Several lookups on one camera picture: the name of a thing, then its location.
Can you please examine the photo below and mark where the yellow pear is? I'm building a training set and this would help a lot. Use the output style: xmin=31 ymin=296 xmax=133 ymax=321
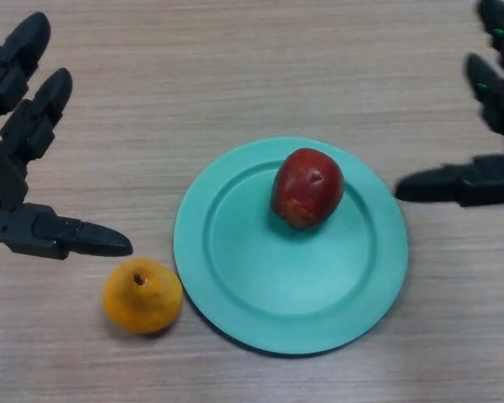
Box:
xmin=102 ymin=258 xmax=184 ymax=336

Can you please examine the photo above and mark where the red apple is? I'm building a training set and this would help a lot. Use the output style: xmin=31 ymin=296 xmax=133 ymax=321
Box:
xmin=270 ymin=147 xmax=345 ymax=230

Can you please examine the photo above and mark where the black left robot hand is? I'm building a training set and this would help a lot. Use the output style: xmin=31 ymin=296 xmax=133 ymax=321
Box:
xmin=0 ymin=11 xmax=134 ymax=261

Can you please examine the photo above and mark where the green round plate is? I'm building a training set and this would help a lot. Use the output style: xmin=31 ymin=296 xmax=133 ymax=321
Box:
xmin=173 ymin=136 xmax=409 ymax=358

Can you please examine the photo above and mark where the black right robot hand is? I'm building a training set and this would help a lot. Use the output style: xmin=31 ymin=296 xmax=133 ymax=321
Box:
xmin=393 ymin=0 xmax=504 ymax=207

